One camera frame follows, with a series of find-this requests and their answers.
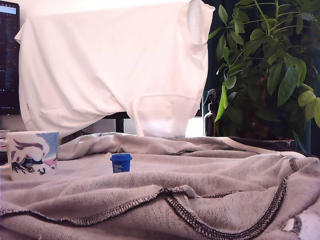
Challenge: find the blue coffee capsule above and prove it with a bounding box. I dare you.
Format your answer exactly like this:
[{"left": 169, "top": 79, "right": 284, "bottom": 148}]
[{"left": 110, "top": 153, "right": 133, "bottom": 174}]

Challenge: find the black monitor stand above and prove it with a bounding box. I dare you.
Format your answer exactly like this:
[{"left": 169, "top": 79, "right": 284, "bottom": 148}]
[{"left": 94, "top": 111, "right": 131, "bottom": 135}]

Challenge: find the dark spray bottle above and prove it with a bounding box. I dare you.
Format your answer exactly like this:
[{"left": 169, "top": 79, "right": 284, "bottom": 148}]
[{"left": 202, "top": 88, "right": 219, "bottom": 137}]

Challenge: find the grey knitted cloth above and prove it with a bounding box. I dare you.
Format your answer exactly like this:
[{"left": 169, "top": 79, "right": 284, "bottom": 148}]
[{"left": 0, "top": 132, "right": 320, "bottom": 240}]

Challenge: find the white t-shirt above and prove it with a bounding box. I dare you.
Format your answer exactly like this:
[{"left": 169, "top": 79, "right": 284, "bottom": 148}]
[{"left": 13, "top": 0, "right": 216, "bottom": 138}]

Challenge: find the green leafy house plant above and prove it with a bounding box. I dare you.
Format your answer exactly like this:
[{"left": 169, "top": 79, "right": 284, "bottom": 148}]
[{"left": 207, "top": 0, "right": 320, "bottom": 154}]

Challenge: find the white mug with cartoon print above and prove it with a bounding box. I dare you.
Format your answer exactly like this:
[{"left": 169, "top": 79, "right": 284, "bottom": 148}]
[{"left": 0, "top": 130, "right": 60, "bottom": 182}]

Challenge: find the black computer monitor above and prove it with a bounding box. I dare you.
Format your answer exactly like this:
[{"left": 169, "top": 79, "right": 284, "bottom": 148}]
[{"left": 0, "top": 1, "right": 21, "bottom": 117}]

